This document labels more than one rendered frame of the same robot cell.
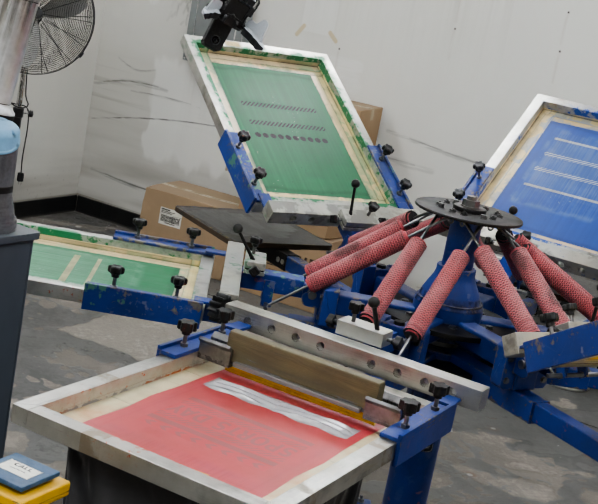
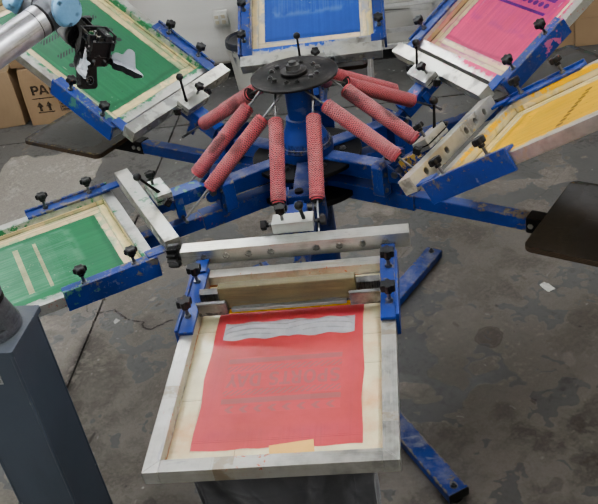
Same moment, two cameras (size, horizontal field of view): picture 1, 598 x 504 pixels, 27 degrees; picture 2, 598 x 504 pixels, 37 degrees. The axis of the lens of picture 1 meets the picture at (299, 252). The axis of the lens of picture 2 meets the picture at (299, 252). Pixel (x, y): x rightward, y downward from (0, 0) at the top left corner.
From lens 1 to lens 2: 1.00 m
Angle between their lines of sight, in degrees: 25
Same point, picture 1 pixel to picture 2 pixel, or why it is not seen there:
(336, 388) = (321, 293)
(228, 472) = (321, 426)
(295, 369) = (282, 293)
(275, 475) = (349, 405)
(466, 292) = not seen: hidden behind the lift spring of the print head
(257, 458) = (324, 396)
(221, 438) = (285, 392)
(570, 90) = not seen: outside the picture
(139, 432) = (233, 427)
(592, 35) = not seen: outside the picture
